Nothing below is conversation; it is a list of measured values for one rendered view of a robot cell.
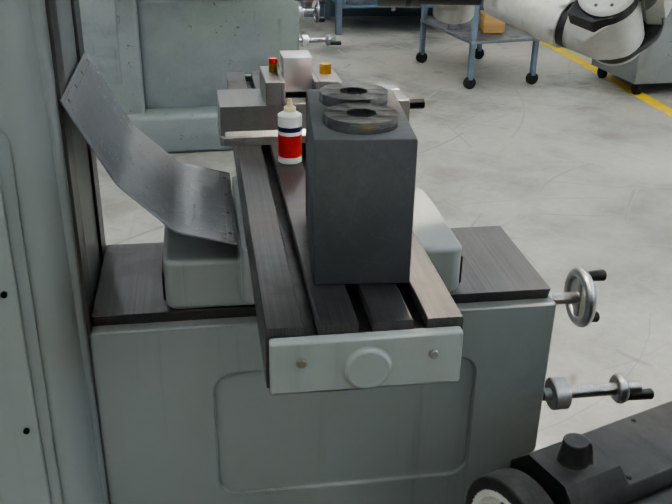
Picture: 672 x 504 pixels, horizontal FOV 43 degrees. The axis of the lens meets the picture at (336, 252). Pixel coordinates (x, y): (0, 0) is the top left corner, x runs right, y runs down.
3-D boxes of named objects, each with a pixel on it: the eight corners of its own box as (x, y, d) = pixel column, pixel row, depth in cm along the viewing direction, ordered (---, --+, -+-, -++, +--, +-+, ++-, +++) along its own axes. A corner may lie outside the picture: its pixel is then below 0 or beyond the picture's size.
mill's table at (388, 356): (320, 99, 210) (321, 67, 206) (466, 384, 100) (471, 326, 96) (226, 101, 207) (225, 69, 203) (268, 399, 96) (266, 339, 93)
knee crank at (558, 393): (643, 389, 164) (648, 363, 161) (658, 408, 159) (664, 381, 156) (534, 398, 161) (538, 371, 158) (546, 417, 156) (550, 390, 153)
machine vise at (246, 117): (392, 116, 170) (395, 61, 165) (411, 139, 157) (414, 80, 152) (216, 122, 165) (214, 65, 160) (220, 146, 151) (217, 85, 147)
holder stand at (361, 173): (388, 214, 125) (394, 79, 116) (410, 284, 105) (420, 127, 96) (305, 215, 124) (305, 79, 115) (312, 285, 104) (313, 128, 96)
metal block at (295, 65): (307, 82, 160) (307, 49, 157) (312, 90, 154) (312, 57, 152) (279, 82, 159) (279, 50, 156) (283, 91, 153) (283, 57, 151)
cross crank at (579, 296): (584, 307, 174) (592, 255, 169) (609, 337, 164) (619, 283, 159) (509, 312, 172) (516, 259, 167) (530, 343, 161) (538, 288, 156)
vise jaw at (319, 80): (335, 84, 164) (336, 64, 162) (347, 102, 153) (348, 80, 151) (305, 85, 163) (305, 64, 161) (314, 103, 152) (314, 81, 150)
